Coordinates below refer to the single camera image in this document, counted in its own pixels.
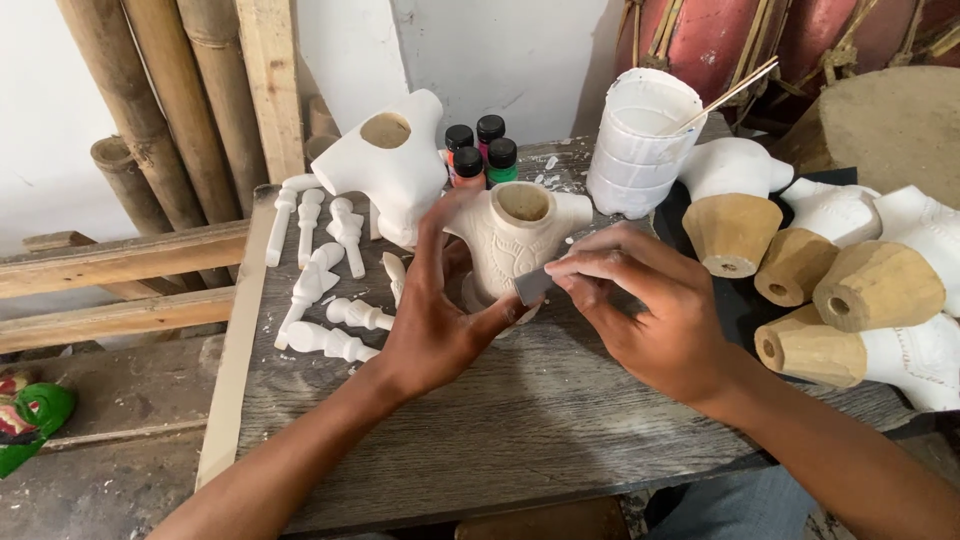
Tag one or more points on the person's left hand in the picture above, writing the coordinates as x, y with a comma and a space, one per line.
431, 337

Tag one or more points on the person's right hand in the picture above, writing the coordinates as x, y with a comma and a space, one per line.
667, 322

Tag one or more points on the person's right fingers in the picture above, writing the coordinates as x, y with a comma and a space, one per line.
600, 259

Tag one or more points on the grey sandpaper piece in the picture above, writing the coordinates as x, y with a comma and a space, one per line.
532, 285

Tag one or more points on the carved white puppet torso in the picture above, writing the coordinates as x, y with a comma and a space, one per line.
510, 240

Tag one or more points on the white plastic container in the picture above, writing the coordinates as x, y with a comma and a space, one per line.
637, 157

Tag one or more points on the green paint bottle black cap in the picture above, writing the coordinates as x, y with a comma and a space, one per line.
502, 161

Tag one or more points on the white puppet torso wooden base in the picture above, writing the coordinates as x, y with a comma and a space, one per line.
862, 352
814, 247
731, 202
877, 285

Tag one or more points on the black mat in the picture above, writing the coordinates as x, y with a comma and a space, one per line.
739, 319

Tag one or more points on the red paint bottle black cap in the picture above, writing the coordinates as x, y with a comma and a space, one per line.
469, 169

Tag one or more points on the pink paint bottle black cap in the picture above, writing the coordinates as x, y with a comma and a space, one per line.
490, 129

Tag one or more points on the orange paint bottle black cap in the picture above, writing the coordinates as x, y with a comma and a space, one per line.
458, 141

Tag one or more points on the thin wooden stick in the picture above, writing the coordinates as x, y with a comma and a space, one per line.
750, 91
739, 88

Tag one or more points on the large plain white puppet torso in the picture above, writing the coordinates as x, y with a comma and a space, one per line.
390, 180

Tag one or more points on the red drum with rattan lacing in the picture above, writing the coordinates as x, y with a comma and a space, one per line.
697, 37
862, 37

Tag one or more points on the brown wooden stool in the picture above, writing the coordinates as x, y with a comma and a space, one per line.
544, 521

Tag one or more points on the person's blue jeans leg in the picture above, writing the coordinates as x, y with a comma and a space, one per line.
739, 506

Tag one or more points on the group of white puppet arms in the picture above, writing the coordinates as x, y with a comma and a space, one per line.
315, 285

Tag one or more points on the small bamboo stump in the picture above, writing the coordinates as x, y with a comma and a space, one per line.
319, 148

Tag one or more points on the beige round drum skin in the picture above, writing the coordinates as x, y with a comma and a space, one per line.
892, 127

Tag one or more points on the pale wooden table edge strip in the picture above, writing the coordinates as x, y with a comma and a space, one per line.
240, 337

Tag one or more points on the upright pale wooden plank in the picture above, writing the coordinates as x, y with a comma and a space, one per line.
270, 82

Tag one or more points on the tall bamboo pole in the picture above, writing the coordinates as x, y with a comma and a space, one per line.
225, 90
180, 97
127, 105

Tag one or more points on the short bamboo pole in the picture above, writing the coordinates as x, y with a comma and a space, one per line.
131, 184

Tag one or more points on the green and red mask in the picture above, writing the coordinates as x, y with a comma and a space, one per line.
30, 420

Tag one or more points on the wooden rail frame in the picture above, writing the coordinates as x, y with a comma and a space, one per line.
112, 289

